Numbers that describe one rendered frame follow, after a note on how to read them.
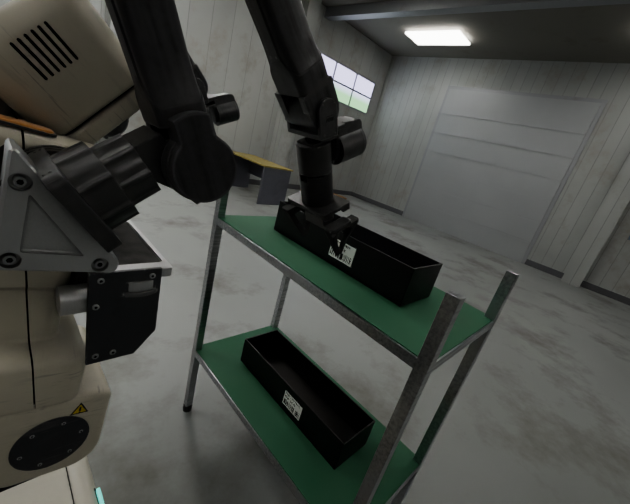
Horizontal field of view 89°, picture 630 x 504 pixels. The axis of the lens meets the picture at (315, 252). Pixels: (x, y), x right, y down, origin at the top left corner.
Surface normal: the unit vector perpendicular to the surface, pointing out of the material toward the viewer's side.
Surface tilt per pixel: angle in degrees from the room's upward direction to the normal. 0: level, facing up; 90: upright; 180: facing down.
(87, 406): 90
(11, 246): 90
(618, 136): 90
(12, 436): 90
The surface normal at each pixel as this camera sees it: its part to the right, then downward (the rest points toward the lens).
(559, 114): -0.69, 0.06
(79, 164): 0.19, -0.35
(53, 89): 0.67, 0.40
